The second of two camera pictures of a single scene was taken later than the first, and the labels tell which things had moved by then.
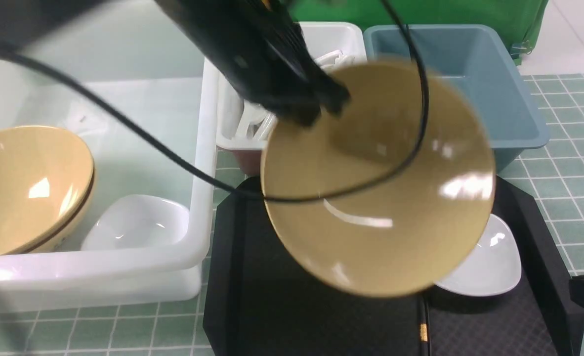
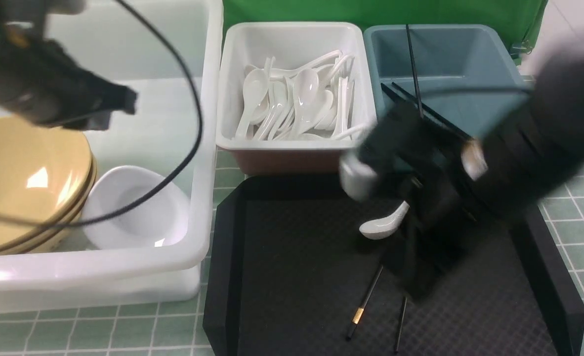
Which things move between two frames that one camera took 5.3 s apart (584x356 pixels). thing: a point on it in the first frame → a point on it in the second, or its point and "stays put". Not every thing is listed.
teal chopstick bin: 472,62 stays put
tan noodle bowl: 411,233 → 26,171
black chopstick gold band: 424,313 → 360,309
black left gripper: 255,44 → 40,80
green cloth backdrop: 522,19 stays put
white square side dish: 492,266 → 160,218
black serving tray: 259,302 stays put
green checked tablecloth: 567,181 stays put
